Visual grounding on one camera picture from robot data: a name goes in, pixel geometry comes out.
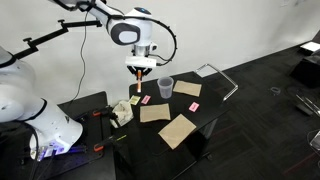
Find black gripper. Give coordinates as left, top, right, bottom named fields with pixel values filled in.
left=127, top=65, right=153, bottom=80

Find orange marker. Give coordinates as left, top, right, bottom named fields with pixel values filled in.
left=136, top=69, right=143, bottom=94

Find clear plastic cup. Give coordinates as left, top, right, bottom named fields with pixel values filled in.
left=157, top=76, right=175, bottom=100

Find pink sweetener packet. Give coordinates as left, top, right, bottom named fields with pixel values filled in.
left=140, top=94, right=152, bottom=106
left=188, top=101, right=201, bottom=113

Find yellow-green packet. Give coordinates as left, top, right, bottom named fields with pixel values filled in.
left=128, top=95, right=142, bottom=107

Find crumpled yellow-white wrapper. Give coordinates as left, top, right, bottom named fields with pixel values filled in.
left=109, top=99, right=135, bottom=130

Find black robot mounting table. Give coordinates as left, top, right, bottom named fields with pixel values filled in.
left=0, top=90, right=118, bottom=180

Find black box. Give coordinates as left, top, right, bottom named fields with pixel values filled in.
left=288, top=54, right=320, bottom=90

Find flat white device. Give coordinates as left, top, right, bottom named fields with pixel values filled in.
left=299, top=40, right=320, bottom=53

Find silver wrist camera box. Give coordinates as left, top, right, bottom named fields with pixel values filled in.
left=125, top=55, right=158, bottom=68

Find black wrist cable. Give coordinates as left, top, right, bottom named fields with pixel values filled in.
left=109, top=13, right=179, bottom=67

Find thin black hanging cable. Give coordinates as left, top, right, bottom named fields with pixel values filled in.
left=71, top=9, right=89, bottom=103

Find orange-handled bar clamp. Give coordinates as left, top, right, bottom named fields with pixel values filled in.
left=91, top=105, right=118, bottom=119

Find orange-handled clamp with green tip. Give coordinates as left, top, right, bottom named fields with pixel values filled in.
left=93, top=133, right=128, bottom=153

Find metal table handle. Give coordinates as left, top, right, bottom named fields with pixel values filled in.
left=194, top=63, right=240, bottom=102

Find black articulated camera boom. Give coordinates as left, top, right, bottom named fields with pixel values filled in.
left=13, top=19, right=103, bottom=61

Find black base cables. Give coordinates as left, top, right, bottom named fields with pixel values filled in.
left=27, top=124, right=58, bottom=180

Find grey coiled cable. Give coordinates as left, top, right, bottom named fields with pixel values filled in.
left=269, top=85, right=282, bottom=97

